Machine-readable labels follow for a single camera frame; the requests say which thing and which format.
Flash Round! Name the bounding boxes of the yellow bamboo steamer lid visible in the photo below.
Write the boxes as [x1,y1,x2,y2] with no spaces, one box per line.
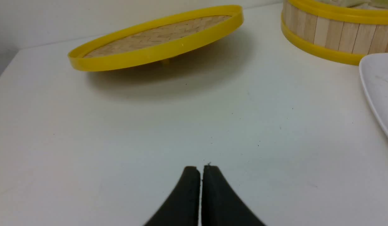
[68,5,243,72]

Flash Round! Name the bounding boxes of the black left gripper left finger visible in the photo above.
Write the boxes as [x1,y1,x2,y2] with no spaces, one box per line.
[145,166,200,226]

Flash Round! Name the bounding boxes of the white square plate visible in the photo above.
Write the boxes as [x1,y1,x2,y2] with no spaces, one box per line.
[359,53,388,138]

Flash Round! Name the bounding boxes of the yellow bamboo steamer basket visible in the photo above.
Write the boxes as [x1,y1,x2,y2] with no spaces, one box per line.
[281,0,388,65]

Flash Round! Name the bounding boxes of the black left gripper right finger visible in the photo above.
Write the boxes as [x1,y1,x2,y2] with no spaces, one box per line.
[201,165,265,226]

